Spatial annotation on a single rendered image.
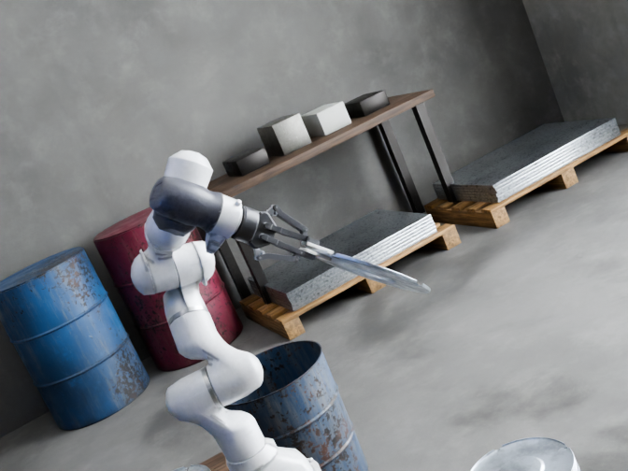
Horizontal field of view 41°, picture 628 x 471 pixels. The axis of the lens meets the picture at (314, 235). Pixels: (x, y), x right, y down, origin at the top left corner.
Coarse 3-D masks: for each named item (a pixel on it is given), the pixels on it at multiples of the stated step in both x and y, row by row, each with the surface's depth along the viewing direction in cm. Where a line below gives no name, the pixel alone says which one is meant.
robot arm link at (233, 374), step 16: (176, 320) 214; (192, 320) 213; (208, 320) 215; (176, 336) 213; (192, 336) 210; (208, 336) 211; (192, 352) 211; (208, 352) 208; (224, 352) 208; (240, 352) 209; (208, 368) 207; (224, 368) 206; (240, 368) 206; (256, 368) 207; (224, 384) 205; (240, 384) 205; (256, 384) 207; (224, 400) 206
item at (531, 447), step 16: (512, 448) 231; (528, 448) 228; (544, 448) 225; (560, 448) 222; (480, 464) 230; (496, 464) 227; (512, 464) 222; (528, 464) 220; (544, 464) 218; (560, 464) 215
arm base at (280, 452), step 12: (264, 444) 213; (252, 456) 209; (264, 456) 210; (276, 456) 213; (288, 456) 214; (300, 456) 216; (240, 468) 209; (252, 468) 209; (264, 468) 210; (276, 468) 211; (288, 468) 212; (300, 468) 213; (312, 468) 218
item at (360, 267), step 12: (324, 252) 183; (336, 264) 198; (348, 264) 194; (360, 264) 180; (372, 264) 177; (372, 276) 197; (384, 276) 192; (396, 276) 178; (408, 288) 195; (420, 288) 186
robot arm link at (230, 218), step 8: (224, 200) 173; (232, 200) 174; (240, 200) 174; (224, 208) 172; (232, 208) 173; (240, 208) 174; (224, 216) 172; (232, 216) 172; (240, 216) 173; (216, 224) 172; (224, 224) 172; (232, 224) 173; (208, 232) 174; (216, 232) 173; (224, 232) 173; (232, 232) 173; (208, 240) 176; (216, 240) 176; (208, 248) 177; (216, 248) 178
